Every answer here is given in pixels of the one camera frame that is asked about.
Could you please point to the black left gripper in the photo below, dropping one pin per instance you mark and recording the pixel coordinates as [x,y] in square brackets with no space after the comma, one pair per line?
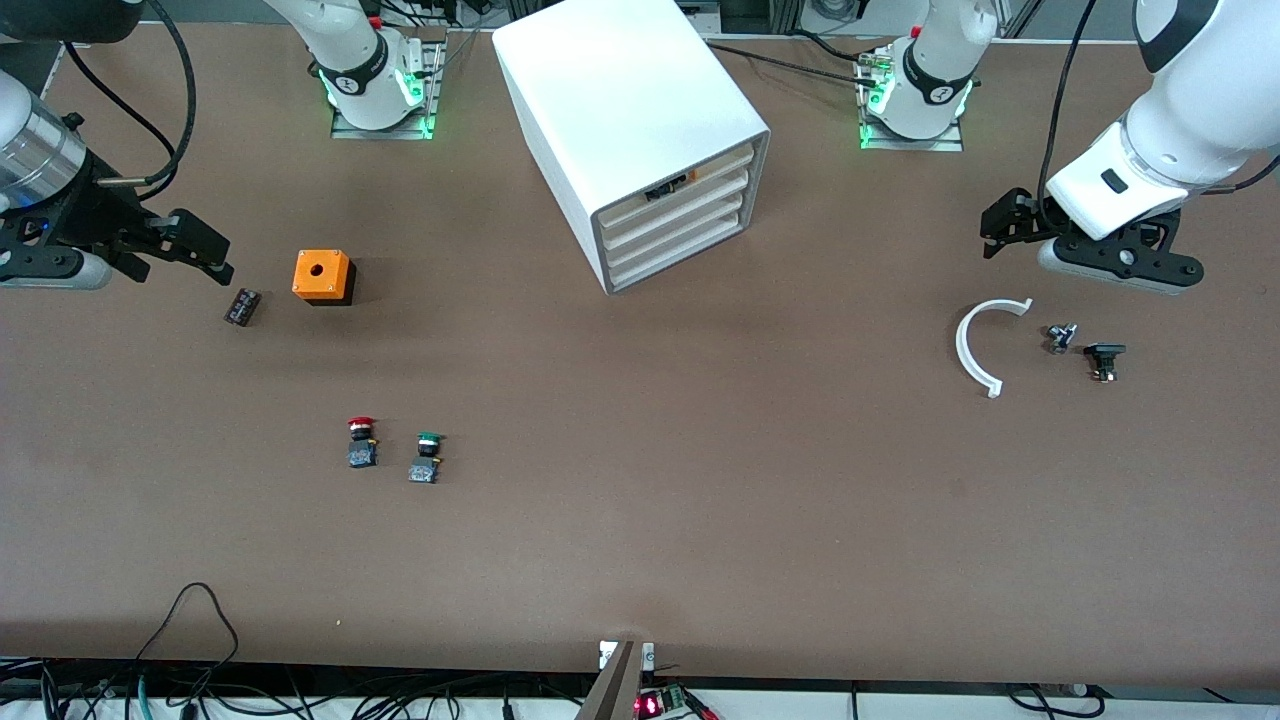
[1027,216]

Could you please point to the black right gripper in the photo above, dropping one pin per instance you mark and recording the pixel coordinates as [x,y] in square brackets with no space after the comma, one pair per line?
[92,213]

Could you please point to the red push button switch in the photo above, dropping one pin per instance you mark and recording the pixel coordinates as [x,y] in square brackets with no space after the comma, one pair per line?
[362,445]

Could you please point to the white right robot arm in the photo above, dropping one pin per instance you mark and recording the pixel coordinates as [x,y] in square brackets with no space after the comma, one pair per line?
[350,40]

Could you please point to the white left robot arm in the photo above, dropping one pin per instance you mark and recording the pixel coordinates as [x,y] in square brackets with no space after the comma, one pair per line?
[1190,110]

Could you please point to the white drawer with black tab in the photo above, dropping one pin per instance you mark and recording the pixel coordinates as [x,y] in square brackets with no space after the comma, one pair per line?
[722,164]

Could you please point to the plain white drawer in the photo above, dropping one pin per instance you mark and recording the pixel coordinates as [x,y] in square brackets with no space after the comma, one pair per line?
[692,224]
[690,247]
[705,198]

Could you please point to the small black drawer tab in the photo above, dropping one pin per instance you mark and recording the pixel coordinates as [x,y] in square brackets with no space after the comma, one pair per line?
[665,188]

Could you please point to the white drawer cabinet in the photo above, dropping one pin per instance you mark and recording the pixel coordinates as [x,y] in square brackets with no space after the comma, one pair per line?
[600,80]

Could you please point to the small black cylinder part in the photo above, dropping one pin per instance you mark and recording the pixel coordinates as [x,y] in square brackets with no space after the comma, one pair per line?
[242,307]

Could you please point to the white curved plastic arc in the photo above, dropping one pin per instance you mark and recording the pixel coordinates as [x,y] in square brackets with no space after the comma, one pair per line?
[962,350]

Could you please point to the circuit board with red light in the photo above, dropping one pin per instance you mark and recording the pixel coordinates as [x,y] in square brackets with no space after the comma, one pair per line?
[650,705]

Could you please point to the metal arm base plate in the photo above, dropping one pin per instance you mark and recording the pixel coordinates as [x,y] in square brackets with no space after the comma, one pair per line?
[940,146]
[436,95]

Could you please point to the orange button enclosure box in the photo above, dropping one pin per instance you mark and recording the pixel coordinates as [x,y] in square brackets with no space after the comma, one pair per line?
[320,272]

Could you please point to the small silver black switch part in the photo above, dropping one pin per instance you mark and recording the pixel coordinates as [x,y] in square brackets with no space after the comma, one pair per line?
[1061,337]

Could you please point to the green push button switch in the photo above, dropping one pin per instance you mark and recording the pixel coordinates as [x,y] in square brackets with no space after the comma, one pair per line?
[426,460]

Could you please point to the white post bracket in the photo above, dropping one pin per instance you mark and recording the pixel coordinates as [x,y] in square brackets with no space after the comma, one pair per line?
[605,655]

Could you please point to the aluminium profile post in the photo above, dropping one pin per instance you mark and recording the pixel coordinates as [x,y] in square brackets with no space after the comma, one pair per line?
[612,692]

